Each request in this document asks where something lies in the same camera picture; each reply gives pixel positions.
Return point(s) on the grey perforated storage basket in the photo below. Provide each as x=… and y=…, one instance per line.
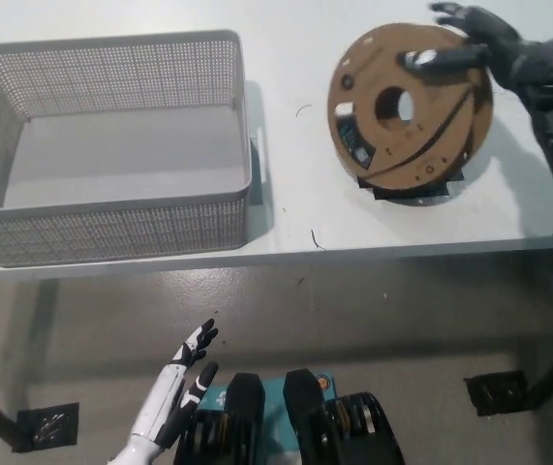
x=111, y=232

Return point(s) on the cardboard filament spool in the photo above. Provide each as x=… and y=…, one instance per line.
x=402, y=160

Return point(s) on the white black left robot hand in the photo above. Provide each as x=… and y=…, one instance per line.
x=160, y=402

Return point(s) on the black tape patch on table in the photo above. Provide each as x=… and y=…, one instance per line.
x=402, y=193

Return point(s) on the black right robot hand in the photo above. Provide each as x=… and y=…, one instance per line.
x=499, y=43

